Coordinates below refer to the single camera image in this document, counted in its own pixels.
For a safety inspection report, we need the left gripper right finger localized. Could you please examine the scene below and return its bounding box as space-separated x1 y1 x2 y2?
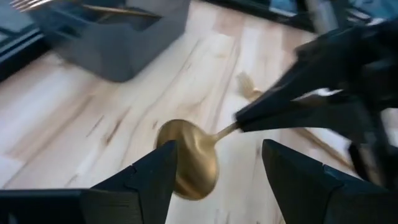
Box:
262 139 398 224

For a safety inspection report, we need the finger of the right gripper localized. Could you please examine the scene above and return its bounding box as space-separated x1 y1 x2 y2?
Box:
235 62 343 124
239 93 361 132

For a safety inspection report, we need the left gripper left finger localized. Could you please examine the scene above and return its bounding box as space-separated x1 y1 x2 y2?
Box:
0 139 178 224

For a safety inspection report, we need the gold spoon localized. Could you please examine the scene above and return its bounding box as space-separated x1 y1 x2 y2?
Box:
154 119 241 202

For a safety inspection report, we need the grey plastic bin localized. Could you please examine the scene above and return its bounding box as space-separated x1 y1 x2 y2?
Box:
29 0 191 83

